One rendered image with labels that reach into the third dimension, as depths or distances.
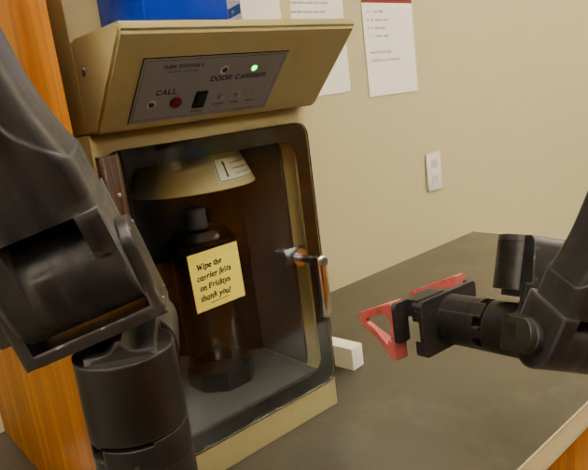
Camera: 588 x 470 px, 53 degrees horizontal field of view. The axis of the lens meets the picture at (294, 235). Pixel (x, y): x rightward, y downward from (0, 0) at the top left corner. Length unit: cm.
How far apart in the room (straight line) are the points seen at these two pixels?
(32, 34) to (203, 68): 18
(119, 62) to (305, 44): 24
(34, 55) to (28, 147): 29
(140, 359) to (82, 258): 6
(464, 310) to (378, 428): 31
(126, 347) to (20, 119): 13
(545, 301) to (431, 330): 16
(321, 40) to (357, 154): 84
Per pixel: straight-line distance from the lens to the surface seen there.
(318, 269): 81
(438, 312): 68
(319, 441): 90
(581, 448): 109
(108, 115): 65
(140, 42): 61
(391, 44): 170
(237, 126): 79
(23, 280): 32
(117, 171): 69
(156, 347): 34
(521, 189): 230
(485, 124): 208
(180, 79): 66
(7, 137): 30
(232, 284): 78
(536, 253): 62
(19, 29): 58
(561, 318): 55
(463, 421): 93
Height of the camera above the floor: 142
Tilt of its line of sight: 13 degrees down
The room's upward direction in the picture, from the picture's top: 7 degrees counter-clockwise
